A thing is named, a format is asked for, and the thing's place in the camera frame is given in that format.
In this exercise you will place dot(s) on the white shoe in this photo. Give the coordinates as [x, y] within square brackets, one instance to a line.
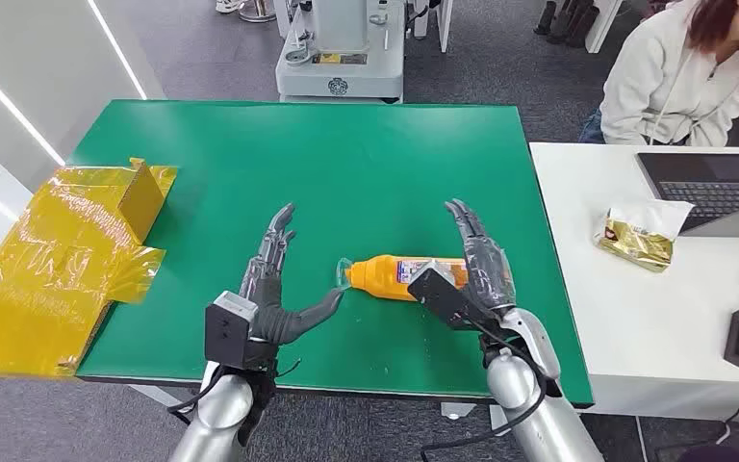
[228, 5]

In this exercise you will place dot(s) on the gold and white snack packet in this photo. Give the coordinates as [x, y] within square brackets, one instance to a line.
[637, 242]

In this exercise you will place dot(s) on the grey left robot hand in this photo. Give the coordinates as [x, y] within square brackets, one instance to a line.
[274, 319]

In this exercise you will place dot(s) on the person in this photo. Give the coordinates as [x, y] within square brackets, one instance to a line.
[656, 83]

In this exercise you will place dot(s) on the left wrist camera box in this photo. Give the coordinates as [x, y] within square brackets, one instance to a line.
[226, 335]

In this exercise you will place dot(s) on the white furniture panel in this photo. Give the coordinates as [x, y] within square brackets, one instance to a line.
[602, 25]

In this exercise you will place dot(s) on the grey machine base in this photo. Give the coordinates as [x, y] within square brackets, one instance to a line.
[344, 70]

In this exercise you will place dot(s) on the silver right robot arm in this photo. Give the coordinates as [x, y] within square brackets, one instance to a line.
[535, 408]

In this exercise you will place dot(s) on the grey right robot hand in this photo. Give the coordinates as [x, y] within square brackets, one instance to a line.
[487, 268]

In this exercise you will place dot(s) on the orange plastic bottle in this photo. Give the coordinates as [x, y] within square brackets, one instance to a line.
[379, 275]

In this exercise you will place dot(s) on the dark grey laptop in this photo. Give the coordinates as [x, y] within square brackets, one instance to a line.
[714, 185]

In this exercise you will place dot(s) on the yellow taped cardboard box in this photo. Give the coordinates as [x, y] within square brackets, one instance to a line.
[44, 274]

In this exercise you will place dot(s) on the black boots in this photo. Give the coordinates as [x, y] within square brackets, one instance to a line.
[567, 22]

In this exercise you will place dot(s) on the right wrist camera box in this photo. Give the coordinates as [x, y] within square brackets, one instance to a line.
[439, 296]

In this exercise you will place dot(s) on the white table foot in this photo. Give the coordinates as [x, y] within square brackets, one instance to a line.
[159, 395]
[455, 411]

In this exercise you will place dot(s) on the chrome stand base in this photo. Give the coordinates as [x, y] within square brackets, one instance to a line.
[256, 11]

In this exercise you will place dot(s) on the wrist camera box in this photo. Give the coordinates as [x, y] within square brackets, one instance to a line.
[439, 296]
[226, 335]

